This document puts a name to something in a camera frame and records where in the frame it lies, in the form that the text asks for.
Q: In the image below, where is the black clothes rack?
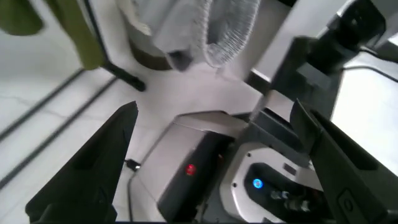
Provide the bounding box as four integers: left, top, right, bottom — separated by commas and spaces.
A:
0, 0, 147, 190

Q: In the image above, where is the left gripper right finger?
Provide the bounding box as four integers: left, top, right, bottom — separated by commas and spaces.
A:
289, 99, 398, 223

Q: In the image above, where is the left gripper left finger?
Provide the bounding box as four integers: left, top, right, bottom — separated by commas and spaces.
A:
24, 101, 139, 223

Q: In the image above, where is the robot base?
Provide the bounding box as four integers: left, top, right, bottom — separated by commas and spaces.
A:
127, 0, 398, 223

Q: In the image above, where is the white laundry basket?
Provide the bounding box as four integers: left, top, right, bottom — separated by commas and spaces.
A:
127, 18, 174, 72

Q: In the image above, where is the black cable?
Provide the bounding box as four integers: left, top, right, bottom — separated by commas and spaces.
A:
124, 157, 143, 222

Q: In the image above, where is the green garment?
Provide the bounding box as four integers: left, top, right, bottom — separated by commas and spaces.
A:
0, 0, 106, 72

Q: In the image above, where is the pale grey garment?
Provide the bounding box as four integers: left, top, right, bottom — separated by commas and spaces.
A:
116, 0, 262, 73

